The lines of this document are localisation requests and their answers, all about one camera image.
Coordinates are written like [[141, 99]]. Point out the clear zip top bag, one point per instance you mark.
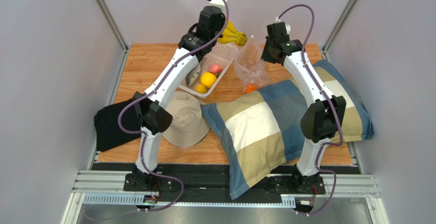
[[248, 66]]

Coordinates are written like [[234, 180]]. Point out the orange fake fruit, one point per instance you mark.
[[250, 87]]

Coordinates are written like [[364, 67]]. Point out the yellow fake banana bunch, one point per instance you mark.
[[232, 35]]

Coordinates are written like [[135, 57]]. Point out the white plastic basket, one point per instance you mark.
[[216, 62]]

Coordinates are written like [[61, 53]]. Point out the yellow fake lemon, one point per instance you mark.
[[208, 79]]

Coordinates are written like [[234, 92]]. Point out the yellow fake fruit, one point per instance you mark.
[[201, 89]]

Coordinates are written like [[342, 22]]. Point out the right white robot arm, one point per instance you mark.
[[324, 115]]

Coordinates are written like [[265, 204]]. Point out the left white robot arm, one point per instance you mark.
[[150, 106]]

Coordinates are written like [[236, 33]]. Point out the pink fake fruit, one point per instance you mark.
[[215, 69]]

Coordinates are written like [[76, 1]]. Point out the grey fake fish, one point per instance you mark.
[[193, 75]]

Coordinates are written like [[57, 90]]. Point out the blue beige checkered pillow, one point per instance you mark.
[[261, 130]]

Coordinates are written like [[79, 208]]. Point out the beige bucket hat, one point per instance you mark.
[[188, 125]]

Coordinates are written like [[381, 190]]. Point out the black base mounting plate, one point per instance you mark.
[[211, 183]]

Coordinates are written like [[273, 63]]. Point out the black folded cloth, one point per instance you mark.
[[108, 133]]

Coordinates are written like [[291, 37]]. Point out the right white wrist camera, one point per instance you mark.
[[282, 27]]

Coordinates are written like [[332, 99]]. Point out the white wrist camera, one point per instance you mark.
[[282, 27], [220, 4]]

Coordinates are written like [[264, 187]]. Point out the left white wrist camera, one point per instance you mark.
[[220, 4]]

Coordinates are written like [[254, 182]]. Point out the aluminium frame rail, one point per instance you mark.
[[101, 197]]

